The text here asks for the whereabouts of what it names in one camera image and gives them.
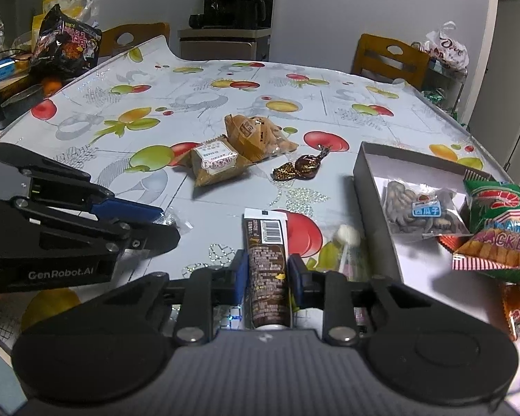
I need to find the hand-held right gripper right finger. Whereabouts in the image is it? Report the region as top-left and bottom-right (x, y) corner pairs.
(287, 254), (460, 346)

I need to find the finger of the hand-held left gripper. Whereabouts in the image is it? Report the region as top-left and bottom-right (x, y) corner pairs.
(9, 196), (182, 255)
(0, 141), (166, 226)

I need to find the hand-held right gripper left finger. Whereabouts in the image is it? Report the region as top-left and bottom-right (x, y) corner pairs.
(76, 249), (249, 345)

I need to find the brown tube with white cap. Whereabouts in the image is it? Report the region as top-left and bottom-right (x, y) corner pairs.
(242, 208), (293, 330)

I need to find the white lollipop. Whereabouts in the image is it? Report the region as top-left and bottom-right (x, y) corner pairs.
(329, 224), (367, 284)

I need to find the brown pastry packet white label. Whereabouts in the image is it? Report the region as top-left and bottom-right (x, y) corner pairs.
(180, 135), (253, 188)

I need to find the brown candy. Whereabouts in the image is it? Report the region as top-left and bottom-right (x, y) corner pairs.
(272, 146), (331, 181)

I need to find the grey cardboard box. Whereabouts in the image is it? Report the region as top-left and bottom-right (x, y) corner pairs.
(352, 141), (520, 404)

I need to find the yellow pastry packet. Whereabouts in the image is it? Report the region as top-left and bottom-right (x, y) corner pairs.
(224, 113), (300, 163)

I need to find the clear sunflower seed packet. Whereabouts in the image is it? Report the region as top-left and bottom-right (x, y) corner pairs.
(381, 180), (471, 239)

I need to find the green prawn cracker bag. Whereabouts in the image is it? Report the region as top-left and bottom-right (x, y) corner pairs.
(452, 170), (520, 287)

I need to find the fruit-print tablecloth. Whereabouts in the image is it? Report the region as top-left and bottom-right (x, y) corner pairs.
(0, 35), (520, 356)

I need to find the round metal tin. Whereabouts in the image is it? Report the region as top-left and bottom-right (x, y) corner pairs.
(0, 84), (46, 124)

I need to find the wooden chair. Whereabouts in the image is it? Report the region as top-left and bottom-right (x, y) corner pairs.
(351, 33), (431, 89)
(97, 21), (171, 59)

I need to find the black noodle packet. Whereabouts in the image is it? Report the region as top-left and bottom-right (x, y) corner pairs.
(30, 3), (102, 74)

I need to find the silver cabinet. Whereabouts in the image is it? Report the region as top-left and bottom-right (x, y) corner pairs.
(177, 27), (273, 62)

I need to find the clear plastic bag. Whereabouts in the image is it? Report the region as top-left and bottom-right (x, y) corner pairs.
(80, 0), (101, 22)

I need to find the yellow bag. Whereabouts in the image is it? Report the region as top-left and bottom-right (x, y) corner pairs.
(32, 0), (82, 31)

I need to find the green snack bag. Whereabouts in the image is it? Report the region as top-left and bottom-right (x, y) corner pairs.
(422, 88), (450, 105)

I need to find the black kettle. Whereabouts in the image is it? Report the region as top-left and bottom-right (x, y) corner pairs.
(233, 0), (267, 29)

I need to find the metal rack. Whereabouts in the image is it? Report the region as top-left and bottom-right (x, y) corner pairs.
(425, 58), (469, 122)

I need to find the white plastic bag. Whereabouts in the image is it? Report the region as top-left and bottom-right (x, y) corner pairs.
(422, 21), (469, 72)

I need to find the white door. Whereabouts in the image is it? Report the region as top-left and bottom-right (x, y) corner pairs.
(466, 0), (520, 174)

